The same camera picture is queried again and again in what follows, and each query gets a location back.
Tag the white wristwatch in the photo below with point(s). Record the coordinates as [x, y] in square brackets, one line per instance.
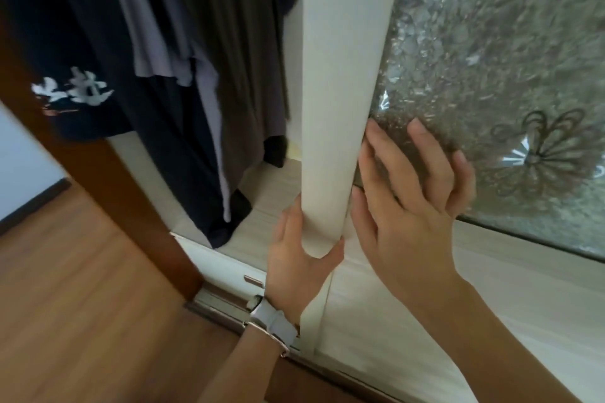
[276, 325]

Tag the dark baseboard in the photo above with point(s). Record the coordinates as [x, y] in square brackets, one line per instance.
[33, 206]

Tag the white sliding door patterned glass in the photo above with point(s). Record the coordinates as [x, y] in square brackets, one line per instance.
[340, 62]

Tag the person's left forearm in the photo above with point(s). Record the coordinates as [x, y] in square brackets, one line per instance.
[253, 369]

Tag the person's right middle finger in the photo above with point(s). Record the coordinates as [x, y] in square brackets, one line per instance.
[432, 152]

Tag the black hanging garment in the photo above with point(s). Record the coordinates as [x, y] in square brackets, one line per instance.
[275, 151]

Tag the person's left thumb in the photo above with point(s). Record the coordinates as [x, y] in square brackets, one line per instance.
[330, 255]

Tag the brown-grey hanging garment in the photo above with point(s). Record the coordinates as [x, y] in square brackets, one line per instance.
[236, 39]

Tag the brown wooden wardrobe frame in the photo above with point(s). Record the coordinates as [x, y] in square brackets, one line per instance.
[118, 190]

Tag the long dark navy garment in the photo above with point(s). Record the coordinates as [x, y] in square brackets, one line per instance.
[184, 162]

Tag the person's right forearm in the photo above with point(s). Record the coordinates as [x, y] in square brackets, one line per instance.
[491, 346]

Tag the person's left hand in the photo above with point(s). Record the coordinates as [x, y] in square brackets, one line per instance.
[288, 270]

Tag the person's right thumb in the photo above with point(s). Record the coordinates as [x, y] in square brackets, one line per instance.
[361, 218]

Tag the person's right hand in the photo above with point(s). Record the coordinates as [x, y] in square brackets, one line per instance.
[416, 237]

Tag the light grey hanging shirt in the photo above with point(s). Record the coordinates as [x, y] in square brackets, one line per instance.
[142, 15]

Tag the navy t-shirt with white print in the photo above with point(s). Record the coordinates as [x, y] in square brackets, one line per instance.
[71, 39]

